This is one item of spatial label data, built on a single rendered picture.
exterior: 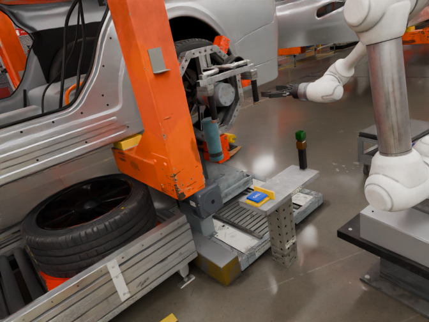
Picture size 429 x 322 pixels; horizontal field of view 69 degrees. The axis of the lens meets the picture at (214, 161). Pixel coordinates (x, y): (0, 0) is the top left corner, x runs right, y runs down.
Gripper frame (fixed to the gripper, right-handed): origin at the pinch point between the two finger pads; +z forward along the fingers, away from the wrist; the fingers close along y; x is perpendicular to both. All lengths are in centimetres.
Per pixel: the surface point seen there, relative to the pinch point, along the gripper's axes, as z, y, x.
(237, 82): 32.5, 6.0, 3.3
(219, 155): 19.7, -29.5, -31.6
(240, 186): 35, -5, -69
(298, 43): 133, 218, 1
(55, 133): 47, -105, 6
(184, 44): 41, -23, 33
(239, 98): 32.5, 6.1, -6.9
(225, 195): 34, -20, -69
